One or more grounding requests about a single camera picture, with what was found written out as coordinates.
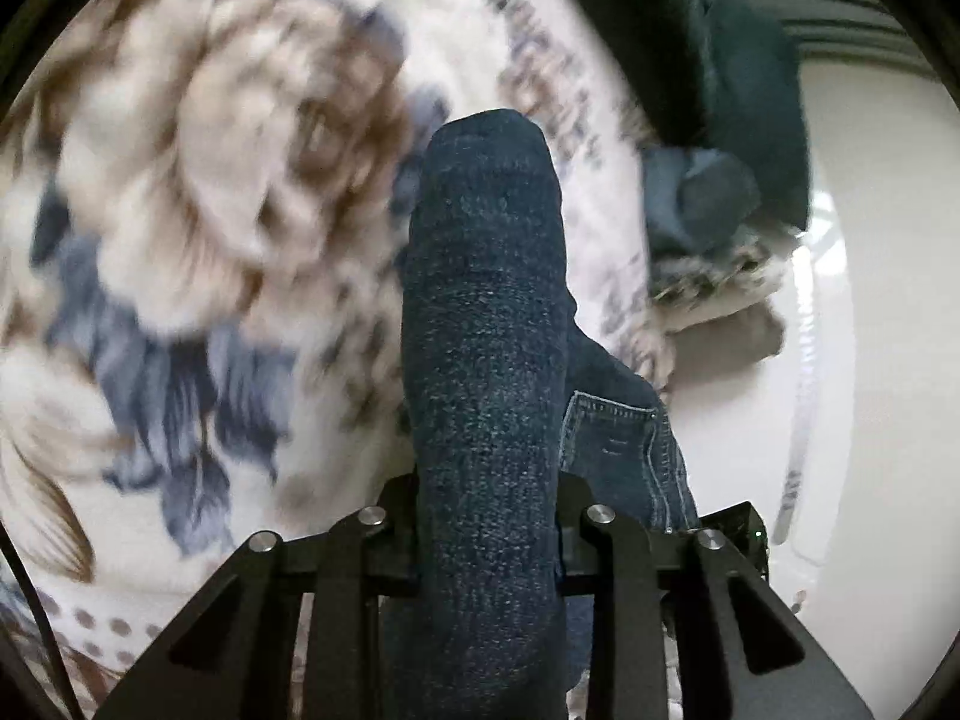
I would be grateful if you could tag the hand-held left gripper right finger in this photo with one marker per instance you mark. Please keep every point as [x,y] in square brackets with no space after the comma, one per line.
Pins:
[622,577]

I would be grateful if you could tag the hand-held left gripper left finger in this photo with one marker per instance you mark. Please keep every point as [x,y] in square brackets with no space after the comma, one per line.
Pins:
[394,532]

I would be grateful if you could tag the dark blue denim pants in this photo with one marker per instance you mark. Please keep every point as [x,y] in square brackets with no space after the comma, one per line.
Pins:
[480,352]

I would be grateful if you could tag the folded white cloth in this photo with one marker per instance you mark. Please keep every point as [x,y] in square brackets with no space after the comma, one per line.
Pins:
[720,307]

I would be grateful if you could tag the white bed headboard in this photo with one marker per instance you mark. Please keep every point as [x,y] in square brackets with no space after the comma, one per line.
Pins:
[885,315]

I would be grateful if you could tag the folded patterned cloth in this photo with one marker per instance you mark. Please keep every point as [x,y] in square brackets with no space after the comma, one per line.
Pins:
[712,274]

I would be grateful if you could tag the folded blue denim cloth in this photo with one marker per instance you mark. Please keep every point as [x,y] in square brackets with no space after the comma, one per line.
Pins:
[697,195]

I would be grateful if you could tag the floral bed blanket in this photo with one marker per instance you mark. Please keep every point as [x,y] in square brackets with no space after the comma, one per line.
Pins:
[187,165]

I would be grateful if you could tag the dark teal pillow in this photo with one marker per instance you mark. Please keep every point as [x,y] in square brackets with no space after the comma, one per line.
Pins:
[735,90]

